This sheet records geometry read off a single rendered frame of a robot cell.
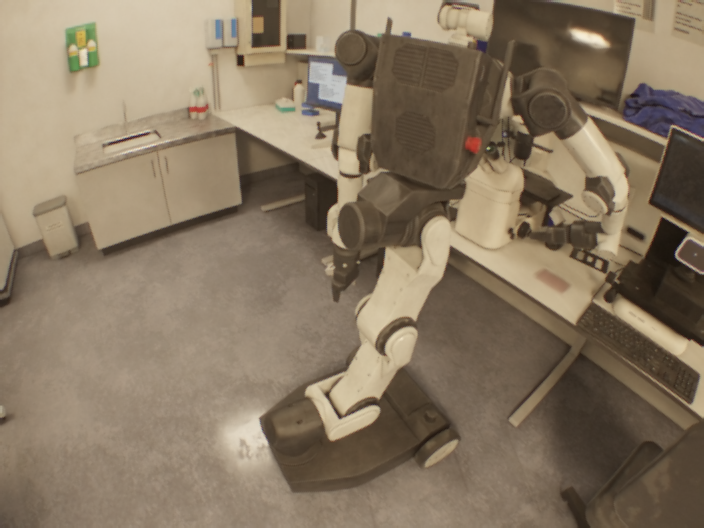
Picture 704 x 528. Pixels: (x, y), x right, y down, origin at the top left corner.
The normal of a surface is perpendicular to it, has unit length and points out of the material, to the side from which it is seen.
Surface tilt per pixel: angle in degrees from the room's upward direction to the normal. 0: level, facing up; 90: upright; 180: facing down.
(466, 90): 83
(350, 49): 83
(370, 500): 0
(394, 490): 0
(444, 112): 98
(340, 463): 0
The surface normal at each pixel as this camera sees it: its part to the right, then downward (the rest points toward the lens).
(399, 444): 0.04, -0.82
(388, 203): -0.50, -0.49
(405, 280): -0.80, -0.04
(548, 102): -0.41, 0.70
